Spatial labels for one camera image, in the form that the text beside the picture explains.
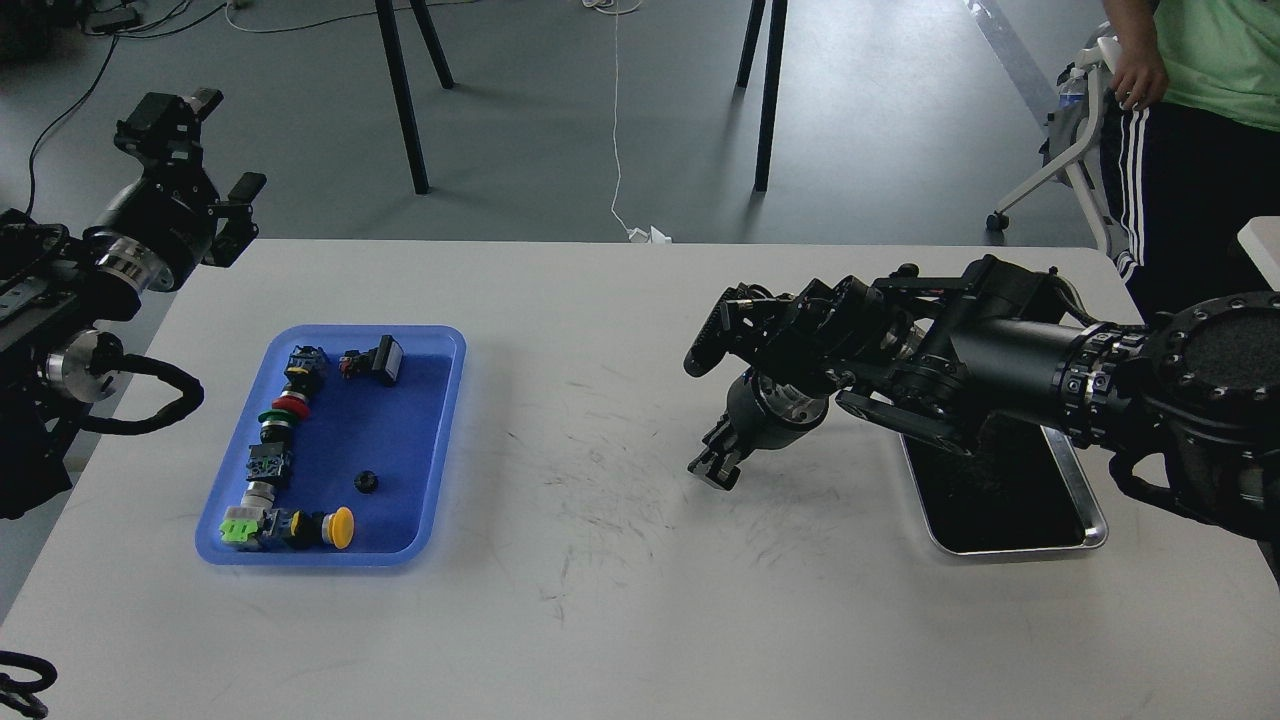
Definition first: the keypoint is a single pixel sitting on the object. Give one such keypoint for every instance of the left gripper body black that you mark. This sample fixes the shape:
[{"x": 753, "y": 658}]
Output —
[{"x": 154, "y": 232}]

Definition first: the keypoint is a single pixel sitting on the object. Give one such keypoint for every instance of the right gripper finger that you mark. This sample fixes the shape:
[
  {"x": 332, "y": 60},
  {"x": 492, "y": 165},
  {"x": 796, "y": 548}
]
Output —
[
  {"x": 722, "y": 434},
  {"x": 722, "y": 465}
]

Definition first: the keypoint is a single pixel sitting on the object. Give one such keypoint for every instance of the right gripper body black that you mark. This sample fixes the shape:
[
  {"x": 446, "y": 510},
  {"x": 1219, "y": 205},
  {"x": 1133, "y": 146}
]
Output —
[{"x": 766, "y": 415}]

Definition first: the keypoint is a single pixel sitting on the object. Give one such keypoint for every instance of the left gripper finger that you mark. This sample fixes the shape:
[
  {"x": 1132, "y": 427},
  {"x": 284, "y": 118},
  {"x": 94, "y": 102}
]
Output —
[
  {"x": 163, "y": 133},
  {"x": 238, "y": 230}
]

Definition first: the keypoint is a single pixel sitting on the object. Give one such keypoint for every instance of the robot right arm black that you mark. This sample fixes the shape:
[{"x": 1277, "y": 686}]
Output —
[{"x": 1187, "y": 405}]

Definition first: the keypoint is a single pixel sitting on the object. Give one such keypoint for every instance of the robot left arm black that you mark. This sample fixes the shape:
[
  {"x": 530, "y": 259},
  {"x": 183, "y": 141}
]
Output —
[{"x": 60, "y": 372}]

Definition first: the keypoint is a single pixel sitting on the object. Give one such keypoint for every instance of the small black gear lower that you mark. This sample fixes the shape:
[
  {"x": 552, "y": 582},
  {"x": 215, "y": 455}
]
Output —
[{"x": 366, "y": 482}]

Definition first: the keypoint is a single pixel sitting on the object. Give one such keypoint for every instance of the person's hand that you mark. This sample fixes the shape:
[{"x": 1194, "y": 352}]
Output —
[{"x": 1140, "y": 77}]

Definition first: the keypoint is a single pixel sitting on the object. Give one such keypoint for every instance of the blue plastic tray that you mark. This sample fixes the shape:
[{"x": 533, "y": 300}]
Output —
[{"x": 400, "y": 432}]

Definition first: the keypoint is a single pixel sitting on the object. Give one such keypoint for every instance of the black table leg left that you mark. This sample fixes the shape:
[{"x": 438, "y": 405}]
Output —
[{"x": 400, "y": 83}]

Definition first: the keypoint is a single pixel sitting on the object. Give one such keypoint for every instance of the black table leg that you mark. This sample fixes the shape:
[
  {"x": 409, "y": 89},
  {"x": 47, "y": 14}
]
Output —
[
  {"x": 400, "y": 83},
  {"x": 770, "y": 16}
]

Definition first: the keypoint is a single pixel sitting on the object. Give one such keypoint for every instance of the steel tray black inside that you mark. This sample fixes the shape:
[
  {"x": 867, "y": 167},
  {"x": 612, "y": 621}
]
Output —
[{"x": 1024, "y": 494}]

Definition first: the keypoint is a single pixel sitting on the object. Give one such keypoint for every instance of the black table leg right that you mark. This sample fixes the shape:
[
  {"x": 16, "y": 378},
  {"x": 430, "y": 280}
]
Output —
[{"x": 770, "y": 16}]

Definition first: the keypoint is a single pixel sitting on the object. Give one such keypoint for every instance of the white office chair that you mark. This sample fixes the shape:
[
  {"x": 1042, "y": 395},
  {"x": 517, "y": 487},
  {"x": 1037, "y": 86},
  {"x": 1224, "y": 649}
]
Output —
[{"x": 1073, "y": 129}]

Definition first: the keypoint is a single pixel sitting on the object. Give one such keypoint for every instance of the person in green shirt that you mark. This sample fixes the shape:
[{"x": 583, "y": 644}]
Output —
[{"x": 1184, "y": 176}]

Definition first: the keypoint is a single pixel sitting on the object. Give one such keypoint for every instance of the red mushroom button switch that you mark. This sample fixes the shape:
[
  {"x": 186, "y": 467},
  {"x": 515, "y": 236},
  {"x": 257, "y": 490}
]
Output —
[{"x": 305, "y": 374}]

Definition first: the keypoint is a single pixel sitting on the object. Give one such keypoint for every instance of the black selector switch part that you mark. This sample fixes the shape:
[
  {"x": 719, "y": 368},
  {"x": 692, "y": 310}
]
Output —
[{"x": 382, "y": 362}]

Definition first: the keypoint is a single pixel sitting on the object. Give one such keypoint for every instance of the green button switch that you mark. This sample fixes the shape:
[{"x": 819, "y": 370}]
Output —
[{"x": 270, "y": 466}]

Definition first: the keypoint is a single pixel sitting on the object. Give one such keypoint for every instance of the bright green switch block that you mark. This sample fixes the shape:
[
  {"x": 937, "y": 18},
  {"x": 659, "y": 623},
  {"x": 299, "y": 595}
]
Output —
[{"x": 241, "y": 527}]

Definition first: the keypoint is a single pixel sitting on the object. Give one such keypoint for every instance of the yellow mushroom button switch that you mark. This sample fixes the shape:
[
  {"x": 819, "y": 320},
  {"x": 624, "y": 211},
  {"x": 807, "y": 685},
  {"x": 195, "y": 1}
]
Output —
[{"x": 298, "y": 530}]

